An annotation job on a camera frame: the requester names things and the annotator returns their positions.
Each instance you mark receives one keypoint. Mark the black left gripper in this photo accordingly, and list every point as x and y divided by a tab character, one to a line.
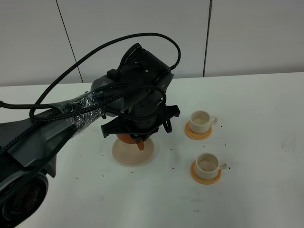
139	120

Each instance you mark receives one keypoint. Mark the brown clay teapot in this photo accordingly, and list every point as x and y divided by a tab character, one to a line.
126	138

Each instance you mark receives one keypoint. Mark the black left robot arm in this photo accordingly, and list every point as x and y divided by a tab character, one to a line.
133	93

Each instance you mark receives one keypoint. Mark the beige teapot saucer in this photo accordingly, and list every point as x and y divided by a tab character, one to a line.
130	155

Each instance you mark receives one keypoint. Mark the white far teacup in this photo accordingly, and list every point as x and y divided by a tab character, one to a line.
201	121

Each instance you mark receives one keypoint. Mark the white teacup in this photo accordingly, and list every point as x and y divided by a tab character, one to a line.
207	166
201	121

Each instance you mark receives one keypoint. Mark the orange far coaster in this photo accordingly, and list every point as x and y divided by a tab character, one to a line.
197	136

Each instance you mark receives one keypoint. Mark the white near teacup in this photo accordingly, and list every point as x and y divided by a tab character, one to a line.
207	166

